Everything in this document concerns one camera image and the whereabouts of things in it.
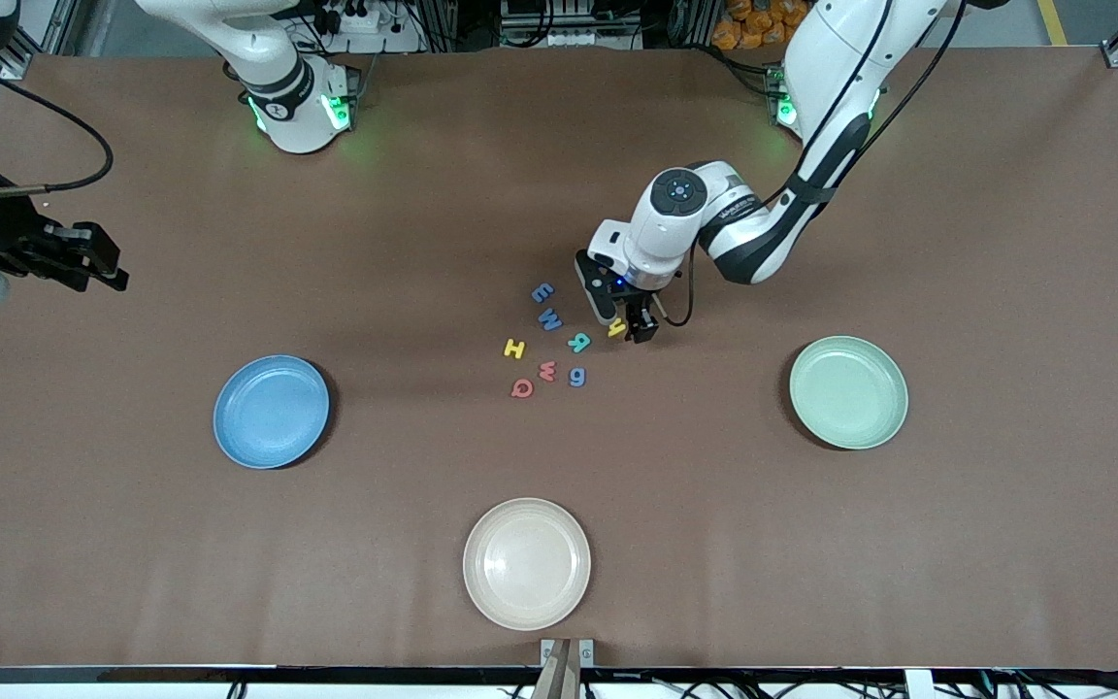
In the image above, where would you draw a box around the green plate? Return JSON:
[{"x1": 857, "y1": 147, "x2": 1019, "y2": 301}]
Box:
[{"x1": 789, "y1": 336, "x2": 909, "y2": 450}]

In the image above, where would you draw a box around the blue plate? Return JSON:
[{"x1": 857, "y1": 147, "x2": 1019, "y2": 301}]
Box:
[{"x1": 214, "y1": 354, "x2": 331, "y2": 470}]

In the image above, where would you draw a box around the beige plate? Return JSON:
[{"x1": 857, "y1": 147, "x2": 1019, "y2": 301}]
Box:
[{"x1": 463, "y1": 498, "x2": 592, "y2": 632}]

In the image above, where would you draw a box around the orange packets pile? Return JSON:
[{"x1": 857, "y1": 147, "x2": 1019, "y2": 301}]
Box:
[{"x1": 712, "y1": 0, "x2": 798, "y2": 51}]

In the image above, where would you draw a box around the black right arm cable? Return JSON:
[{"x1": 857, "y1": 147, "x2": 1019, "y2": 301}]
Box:
[{"x1": 0, "y1": 56, "x2": 115, "y2": 197}]

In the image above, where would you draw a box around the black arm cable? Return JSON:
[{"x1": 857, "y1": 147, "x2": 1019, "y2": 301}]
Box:
[
  {"x1": 658, "y1": 0, "x2": 968, "y2": 328},
  {"x1": 0, "y1": 56, "x2": 115, "y2": 197}
]

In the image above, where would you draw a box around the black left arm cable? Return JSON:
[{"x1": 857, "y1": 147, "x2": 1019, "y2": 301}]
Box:
[{"x1": 658, "y1": 0, "x2": 968, "y2": 328}]

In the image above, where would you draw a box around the metal table bracket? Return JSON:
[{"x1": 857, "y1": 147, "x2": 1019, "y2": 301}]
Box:
[{"x1": 532, "y1": 638, "x2": 596, "y2": 699}]

